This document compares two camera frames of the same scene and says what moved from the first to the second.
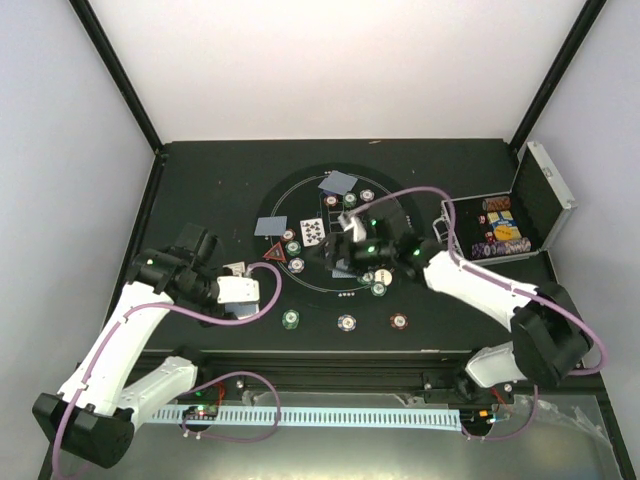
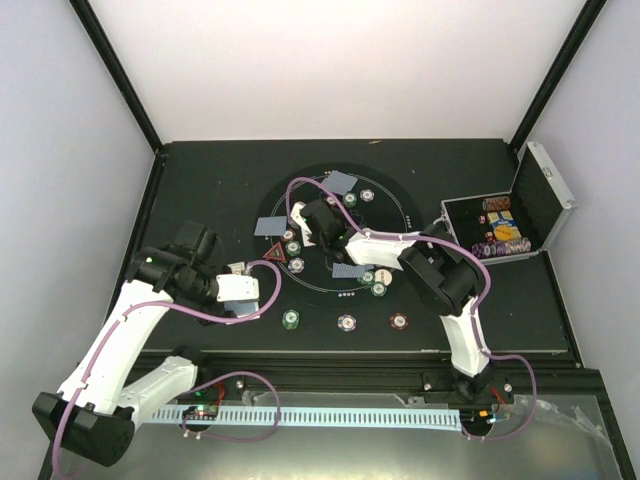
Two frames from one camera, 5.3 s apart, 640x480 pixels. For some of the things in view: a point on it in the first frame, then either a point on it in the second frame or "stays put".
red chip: (399, 320) stays put
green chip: (293, 248) stays put
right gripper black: (335, 243) → (338, 215)
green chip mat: (378, 288) stays put
